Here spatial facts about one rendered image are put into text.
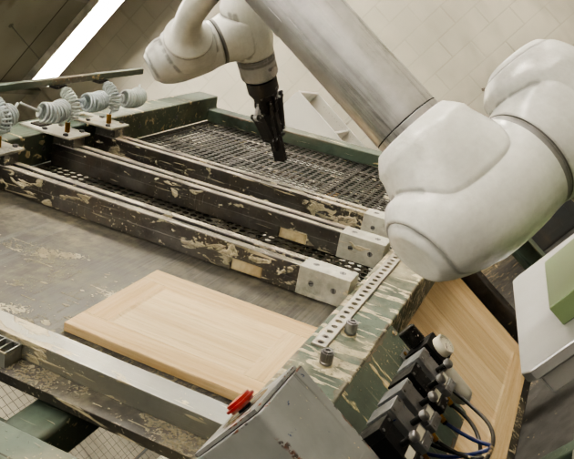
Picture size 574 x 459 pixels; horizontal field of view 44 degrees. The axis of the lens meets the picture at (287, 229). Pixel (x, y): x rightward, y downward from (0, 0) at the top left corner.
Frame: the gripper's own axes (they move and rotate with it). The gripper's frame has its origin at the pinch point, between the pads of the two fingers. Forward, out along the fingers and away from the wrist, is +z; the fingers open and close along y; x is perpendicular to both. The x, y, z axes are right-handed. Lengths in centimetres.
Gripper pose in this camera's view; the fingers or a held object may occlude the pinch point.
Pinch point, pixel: (278, 148)
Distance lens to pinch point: 180.8
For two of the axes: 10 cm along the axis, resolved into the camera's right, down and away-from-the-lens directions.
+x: -8.7, -1.6, 4.7
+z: 2.0, 7.6, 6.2
